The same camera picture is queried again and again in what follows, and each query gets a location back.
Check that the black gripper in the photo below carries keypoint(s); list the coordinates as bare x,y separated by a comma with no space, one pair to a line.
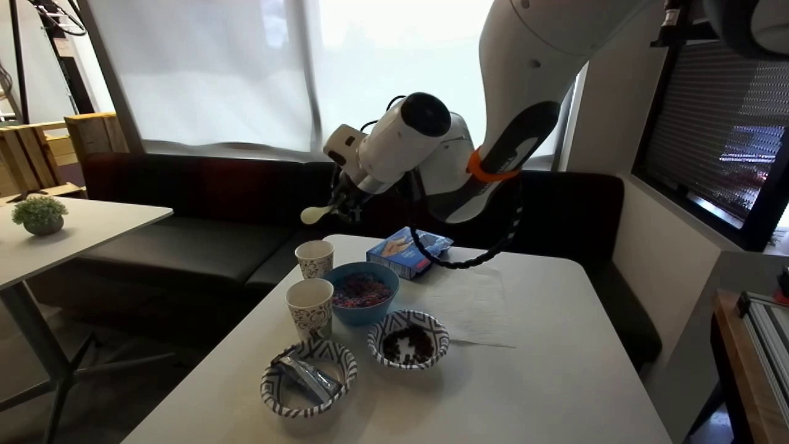
348,199

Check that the wooden spoon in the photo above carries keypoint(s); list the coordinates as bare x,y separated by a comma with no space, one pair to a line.
314,216

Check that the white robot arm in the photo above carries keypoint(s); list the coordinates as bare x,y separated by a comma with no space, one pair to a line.
528,56

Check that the patterned paper cup far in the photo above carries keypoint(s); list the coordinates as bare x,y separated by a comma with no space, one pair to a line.
314,258

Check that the patterned paper cup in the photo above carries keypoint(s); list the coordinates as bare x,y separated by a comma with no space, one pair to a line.
314,258
311,306

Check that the blue bowl with colourful candy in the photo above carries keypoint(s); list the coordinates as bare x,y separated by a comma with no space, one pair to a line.
363,292

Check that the patterned paper cup near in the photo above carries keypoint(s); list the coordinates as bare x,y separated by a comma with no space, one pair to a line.
311,306

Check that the patterned bowl with chocolate pieces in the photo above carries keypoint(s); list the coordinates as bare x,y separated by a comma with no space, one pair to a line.
407,341

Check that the patterned bowl with wrapped candy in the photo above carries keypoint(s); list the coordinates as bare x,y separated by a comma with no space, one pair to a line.
286,401

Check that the blue cookie box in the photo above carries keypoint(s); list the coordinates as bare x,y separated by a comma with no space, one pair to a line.
401,253

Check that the black bench seat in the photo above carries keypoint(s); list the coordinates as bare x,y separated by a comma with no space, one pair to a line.
236,222

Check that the white paper napkin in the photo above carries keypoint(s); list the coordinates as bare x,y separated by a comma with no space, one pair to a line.
470,301

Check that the silver wrapped candy bar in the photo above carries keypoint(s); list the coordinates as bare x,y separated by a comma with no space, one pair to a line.
317,387

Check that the neighbouring white table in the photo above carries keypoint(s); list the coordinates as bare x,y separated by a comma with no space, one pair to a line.
88,222

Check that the small potted plant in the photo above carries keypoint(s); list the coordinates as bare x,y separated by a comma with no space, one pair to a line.
40,216

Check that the wooden shelf unit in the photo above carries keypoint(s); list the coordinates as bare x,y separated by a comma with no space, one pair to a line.
49,158

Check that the black monitor screen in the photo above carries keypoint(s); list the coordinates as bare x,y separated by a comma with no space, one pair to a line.
715,139

